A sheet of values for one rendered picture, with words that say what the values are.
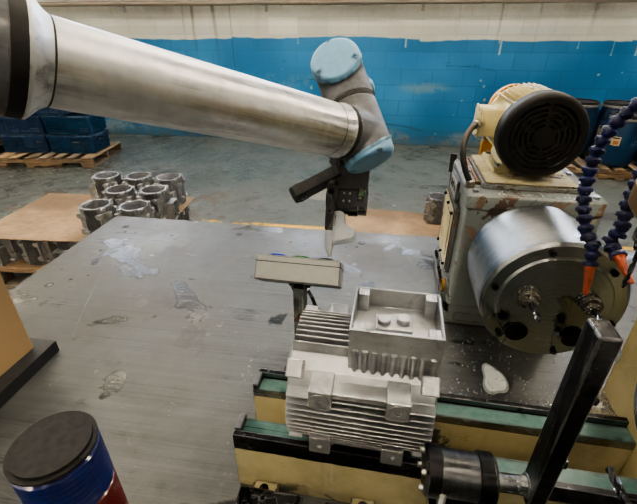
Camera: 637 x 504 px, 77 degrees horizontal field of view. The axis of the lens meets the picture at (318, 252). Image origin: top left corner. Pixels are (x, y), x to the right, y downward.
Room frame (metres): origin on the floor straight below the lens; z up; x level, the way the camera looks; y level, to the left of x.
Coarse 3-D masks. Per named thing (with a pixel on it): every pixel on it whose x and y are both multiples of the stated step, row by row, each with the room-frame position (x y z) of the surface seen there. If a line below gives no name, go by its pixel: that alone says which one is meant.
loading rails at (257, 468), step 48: (240, 432) 0.41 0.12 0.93; (288, 432) 0.42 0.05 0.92; (480, 432) 0.44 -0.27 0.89; (528, 432) 0.43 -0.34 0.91; (624, 432) 0.42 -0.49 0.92; (240, 480) 0.41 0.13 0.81; (288, 480) 0.40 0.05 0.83; (336, 480) 0.38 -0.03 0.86; (384, 480) 0.37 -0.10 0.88; (576, 480) 0.34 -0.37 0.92; (624, 480) 0.34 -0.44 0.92
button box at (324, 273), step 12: (264, 264) 0.69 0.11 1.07; (276, 264) 0.68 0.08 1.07; (288, 264) 0.68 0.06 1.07; (300, 264) 0.68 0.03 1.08; (312, 264) 0.68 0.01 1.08; (324, 264) 0.67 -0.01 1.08; (336, 264) 0.67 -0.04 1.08; (264, 276) 0.67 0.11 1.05; (276, 276) 0.67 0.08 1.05; (288, 276) 0.67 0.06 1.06; (300, 276) 0.66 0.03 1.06; (312, 276) 0.66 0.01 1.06; (324, 276) 0.66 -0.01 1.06; (336, 276) 0.66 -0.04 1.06; (336, 288) 0.69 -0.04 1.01
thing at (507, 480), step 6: (504, 474) 0.29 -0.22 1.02; (510, 474) 0.29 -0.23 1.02; (516, 474) 0.29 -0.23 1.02; (504, 480) 0.28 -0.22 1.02; (510, 480) 0.28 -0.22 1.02; (516, 480) 0.28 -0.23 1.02; (522, 480) 0.28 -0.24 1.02; (504, 486) 0.27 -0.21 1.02; (510, 486) 0.27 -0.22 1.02; (516, 486) 0.27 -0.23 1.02; (516, 492) 0.27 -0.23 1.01
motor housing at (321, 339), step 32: (320, 320) 0.47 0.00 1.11; (320, 352) 0.42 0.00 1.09; (288, 384) 0.40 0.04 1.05; (352, 384) 0.39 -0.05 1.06; (384, 384) 0.38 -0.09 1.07; (416, 384) 0.38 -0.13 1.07; (288, 416) 0.37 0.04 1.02; (320, 416) 0.37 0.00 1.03; (352, 416) 0.36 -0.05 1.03; (384, 416) 0.35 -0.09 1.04; (416, 416) 0.35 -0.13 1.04; (416, 448) 0.34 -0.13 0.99
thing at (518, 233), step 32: (512, 224) 0.71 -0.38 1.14; (544, 224) 0.68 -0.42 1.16; (576, 224) 0.69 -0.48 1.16; (480, 256) 0.70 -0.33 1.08; (512, 256) 0.62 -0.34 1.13; (544, 256) 0.60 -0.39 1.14; (576, 256) 0.60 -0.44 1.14; (608, 256) 0.59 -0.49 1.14; (480, 288) 0.63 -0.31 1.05; (512, 288) 0.61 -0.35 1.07; (544, 288) 0.60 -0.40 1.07; (576, 288) 0.59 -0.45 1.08; (608, 288) 0.58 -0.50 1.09; (512, 320) 0.60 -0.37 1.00; (544, 320) 0.59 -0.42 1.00; (576, 320) 0.59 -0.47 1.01; (544, 352) 0.59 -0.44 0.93
